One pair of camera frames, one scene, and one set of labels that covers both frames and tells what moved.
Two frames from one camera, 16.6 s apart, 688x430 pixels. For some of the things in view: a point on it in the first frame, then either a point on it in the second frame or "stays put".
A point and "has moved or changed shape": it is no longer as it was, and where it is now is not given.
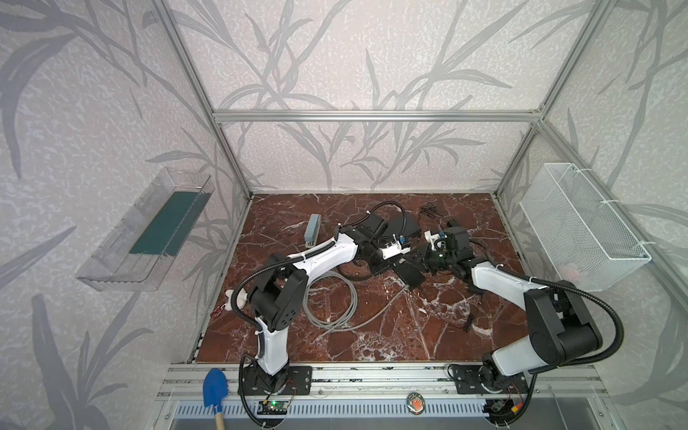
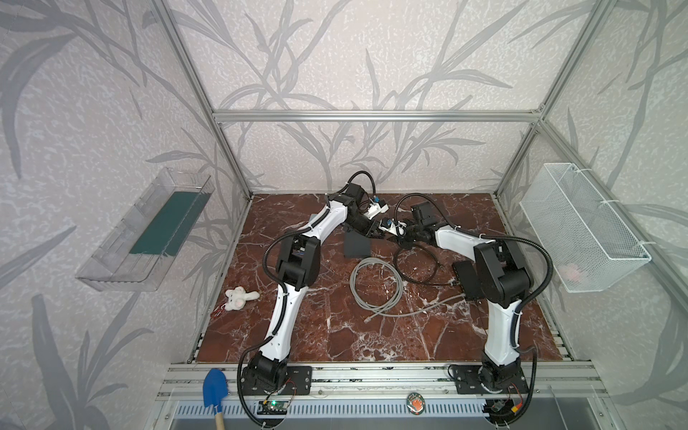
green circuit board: (272, 408) stays put
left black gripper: (400, 263) to (367, 222)
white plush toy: (241, 298) stays put
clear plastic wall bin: (139, 252) stays put
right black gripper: (432, 255) to (403, 235)
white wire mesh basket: (585, 232) stays put
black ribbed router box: (412, 269) has moved or changed shape
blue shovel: (215, 389) stays put
